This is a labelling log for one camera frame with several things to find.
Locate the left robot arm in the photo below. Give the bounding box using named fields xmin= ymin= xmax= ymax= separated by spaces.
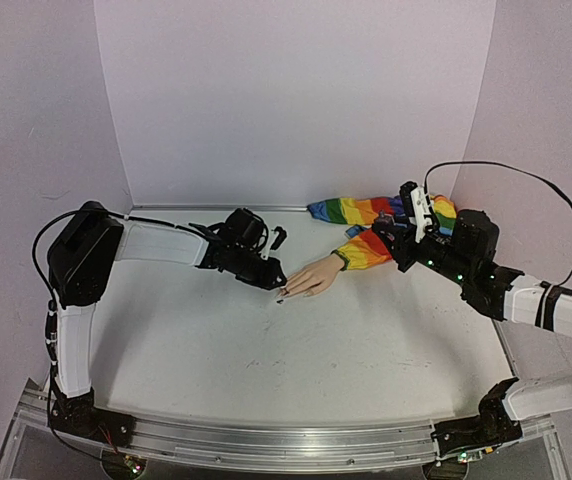
xmin=40 ymin=201 xmax=287 ymax=437

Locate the left black cable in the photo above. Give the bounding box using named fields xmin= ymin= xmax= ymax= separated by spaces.
xmin=31 ymin=209 xmax=87 ymax=311

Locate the mannequin hand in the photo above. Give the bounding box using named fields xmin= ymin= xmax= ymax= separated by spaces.
xmin=277 ymin=254 xmax=345 ymax=301

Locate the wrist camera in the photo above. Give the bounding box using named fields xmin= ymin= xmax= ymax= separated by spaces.
xmin=400 ymin=181 xmax=440 ymax=244
xmin=268 ymin=226 xmax=287 ymax=251

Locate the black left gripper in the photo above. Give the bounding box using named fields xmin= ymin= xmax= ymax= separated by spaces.
xmin=231 ymin=247 xmax=289 ymax=292

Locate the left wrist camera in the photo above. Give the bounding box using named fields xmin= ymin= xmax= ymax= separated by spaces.
xmin=268 ymin=226 xmax=287 ymax=251

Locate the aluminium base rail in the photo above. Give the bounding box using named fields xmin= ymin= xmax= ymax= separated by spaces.
xmin=15 ymin=379 xmax=557 ymax=466

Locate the rainbow striped jacket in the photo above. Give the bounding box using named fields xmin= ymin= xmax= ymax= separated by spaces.
xmin=307 ymin=193 xmax=460 ymax=271

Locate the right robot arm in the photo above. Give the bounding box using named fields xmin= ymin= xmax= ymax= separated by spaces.
xmin=372 ymin=210 xmax=572 ymax=421

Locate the black cable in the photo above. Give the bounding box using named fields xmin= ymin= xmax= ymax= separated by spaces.
xmin=31 ymin=209 xmax=87 ymax=311
xmin=423 ymin=159 xmax=572 ymax=286

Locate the right black cable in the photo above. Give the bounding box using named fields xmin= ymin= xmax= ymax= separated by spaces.
xmin=423 ymin=159 xmax=572 ymax=286

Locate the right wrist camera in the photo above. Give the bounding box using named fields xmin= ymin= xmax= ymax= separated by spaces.
xmin=400 ymin=181 xmax=440 ymax=244

